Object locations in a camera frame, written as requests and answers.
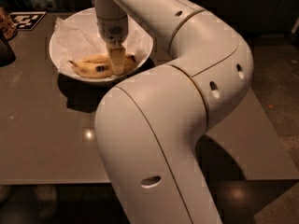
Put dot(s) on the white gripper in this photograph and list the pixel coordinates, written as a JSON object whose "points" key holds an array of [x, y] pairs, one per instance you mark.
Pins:
{"points": [[112, 29]]}

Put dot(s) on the yellow banana with sticker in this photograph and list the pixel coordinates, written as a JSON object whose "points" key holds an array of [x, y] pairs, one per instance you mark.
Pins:
{"points": [[101, 70]]}

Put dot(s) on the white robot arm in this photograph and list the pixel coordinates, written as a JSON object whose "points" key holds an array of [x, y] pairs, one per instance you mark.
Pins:
{"points": [[147, 126]]}

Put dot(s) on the yellow banana behind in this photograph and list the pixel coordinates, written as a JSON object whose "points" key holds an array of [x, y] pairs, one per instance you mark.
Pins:
{"points": [[97, 58]]}

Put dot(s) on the white bowl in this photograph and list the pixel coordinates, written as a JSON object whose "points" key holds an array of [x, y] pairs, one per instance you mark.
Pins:
{"points": [[77, 37]]}

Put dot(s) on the white paper liner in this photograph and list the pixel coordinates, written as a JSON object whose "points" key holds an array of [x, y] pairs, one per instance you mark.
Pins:
{"points": [[78, 51]]}

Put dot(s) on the black white marker tag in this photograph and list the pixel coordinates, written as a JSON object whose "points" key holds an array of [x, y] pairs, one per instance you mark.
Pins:
{"points": [[27, 21]]}

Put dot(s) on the dark object at left edge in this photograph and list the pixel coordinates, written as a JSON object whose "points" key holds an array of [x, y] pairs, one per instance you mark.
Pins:
{"points": [[7, 56]]}

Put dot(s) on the brown patterned jar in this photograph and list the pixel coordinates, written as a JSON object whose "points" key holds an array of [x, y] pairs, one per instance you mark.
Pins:
{"points": [[7, 26]]}

